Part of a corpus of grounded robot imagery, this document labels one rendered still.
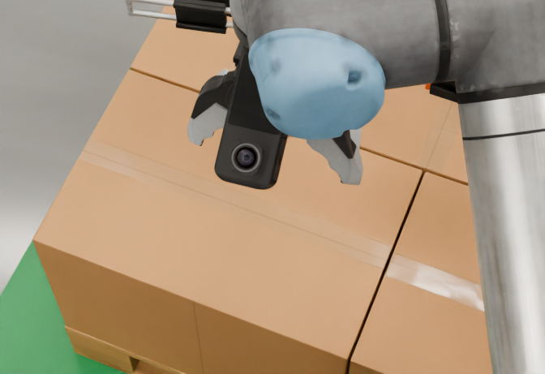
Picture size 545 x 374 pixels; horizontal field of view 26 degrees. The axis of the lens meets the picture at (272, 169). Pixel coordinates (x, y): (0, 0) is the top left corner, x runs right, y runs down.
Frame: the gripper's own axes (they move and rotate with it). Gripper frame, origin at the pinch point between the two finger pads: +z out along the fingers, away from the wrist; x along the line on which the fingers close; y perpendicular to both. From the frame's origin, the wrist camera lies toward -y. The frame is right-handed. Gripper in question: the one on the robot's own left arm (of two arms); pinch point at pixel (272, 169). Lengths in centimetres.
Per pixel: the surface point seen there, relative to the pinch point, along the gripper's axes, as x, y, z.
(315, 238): 5, 43, 98
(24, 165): 82, 68, 152
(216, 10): 19, 39, 32
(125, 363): 40, 27, 146
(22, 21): 99, 108, 152
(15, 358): 65, 23, 152
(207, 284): 20, 29, 98
